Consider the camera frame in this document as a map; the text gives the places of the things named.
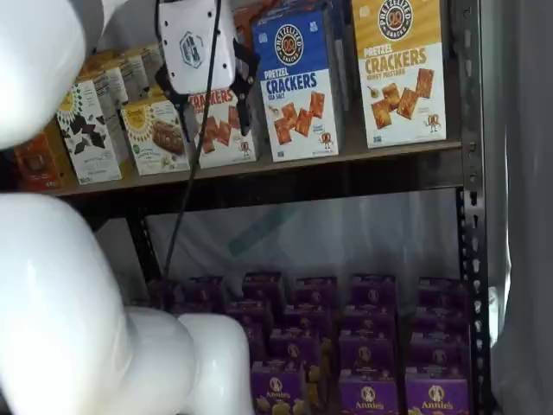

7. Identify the grey curtain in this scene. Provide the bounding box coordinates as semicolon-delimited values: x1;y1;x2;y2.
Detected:
479;0;553;415

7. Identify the Simple Mills sweet thins box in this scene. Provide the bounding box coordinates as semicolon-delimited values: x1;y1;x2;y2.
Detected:
86;64;130;109
124;42;164;87
103;54;148;100
55;80;130;186

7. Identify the purple Annie's snack box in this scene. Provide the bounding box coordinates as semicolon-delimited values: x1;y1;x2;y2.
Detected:
296;276;339;309
172;276;225;312
350;273;397;309
404;374;471;415
410;335;471;380
414;307;470;341
337;369;401;415
343;304;397;337
224;300;274;329
339;331;399;374
417;276;470;312
283;304;333;333
242;271;285;303
250;361;329;415
270;328;334;368
148;278;176;310

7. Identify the white orange cracker box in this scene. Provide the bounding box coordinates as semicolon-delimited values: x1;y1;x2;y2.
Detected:
351;0;448;150

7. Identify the black metal shelf frame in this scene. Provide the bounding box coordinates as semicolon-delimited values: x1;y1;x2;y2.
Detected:
55;0;493;415

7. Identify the Simple Mills almond bars box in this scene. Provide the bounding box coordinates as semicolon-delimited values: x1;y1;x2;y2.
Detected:
119;97;191;176

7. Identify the wooden shelf board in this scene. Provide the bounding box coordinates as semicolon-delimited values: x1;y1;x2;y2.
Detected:
51;137;466;198

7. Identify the blue white pretzel crackers box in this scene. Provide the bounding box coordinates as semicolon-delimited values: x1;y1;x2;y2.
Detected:
251;3;346;163

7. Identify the orange snack box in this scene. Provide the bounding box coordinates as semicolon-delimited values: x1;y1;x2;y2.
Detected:
11;123;78;192

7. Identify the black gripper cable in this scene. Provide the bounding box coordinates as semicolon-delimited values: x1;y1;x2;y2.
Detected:
162;0;224;282

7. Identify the orange cheddar pretzel crackers box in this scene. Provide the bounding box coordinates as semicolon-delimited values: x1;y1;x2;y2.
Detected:
188;55;260;170

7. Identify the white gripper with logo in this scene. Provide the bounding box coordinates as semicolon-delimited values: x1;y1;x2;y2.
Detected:
154;0;263;144

